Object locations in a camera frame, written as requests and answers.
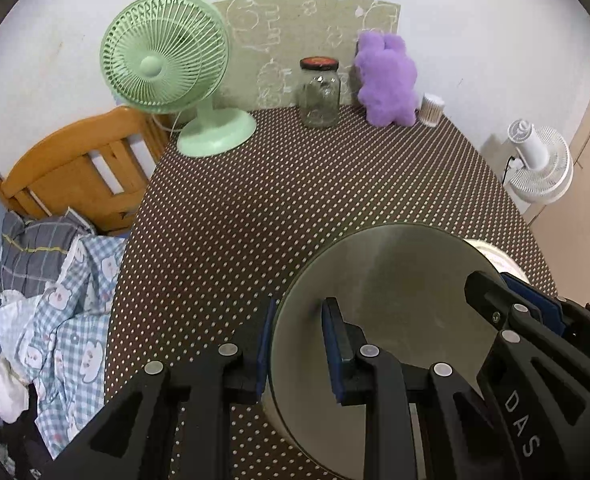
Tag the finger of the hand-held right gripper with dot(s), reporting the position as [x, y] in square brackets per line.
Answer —
[490, 295]
[545, 310]

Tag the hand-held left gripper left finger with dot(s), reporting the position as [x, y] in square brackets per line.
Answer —
[262, 355]

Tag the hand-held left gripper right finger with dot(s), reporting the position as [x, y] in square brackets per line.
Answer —
[331, 350]

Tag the yellow floral plate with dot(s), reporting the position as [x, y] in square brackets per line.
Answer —
[505, 260]

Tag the floral ceramic bowl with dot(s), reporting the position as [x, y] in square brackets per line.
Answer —
[400, 280]

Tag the white desk fan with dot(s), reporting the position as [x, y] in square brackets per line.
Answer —
[540, 165]

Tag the brown dotted tablecloth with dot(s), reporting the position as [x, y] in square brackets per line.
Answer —
[225, 220]

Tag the blue checked blanket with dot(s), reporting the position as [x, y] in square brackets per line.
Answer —
[75, 335]

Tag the cotton swab container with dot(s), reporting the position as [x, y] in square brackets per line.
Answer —
[431, 110]

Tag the purple plush toy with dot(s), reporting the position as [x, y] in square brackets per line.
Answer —
[385, 80]

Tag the dark cloth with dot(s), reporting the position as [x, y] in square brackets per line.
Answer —
[25, 440]

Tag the grey plaid bedding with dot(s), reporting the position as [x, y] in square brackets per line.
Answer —
[30, 255]

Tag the glass jar with lid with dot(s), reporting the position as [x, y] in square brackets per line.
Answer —
[320, 95]

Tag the white crumpled cloth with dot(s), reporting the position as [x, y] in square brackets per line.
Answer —
[5, 390]

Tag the wooden headboard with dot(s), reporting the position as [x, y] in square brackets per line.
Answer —
[75, 170]

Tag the green desk fan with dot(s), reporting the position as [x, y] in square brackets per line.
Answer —
[160, 60]

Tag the green wall paper sheet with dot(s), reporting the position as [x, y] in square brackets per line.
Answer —
[285, 25]

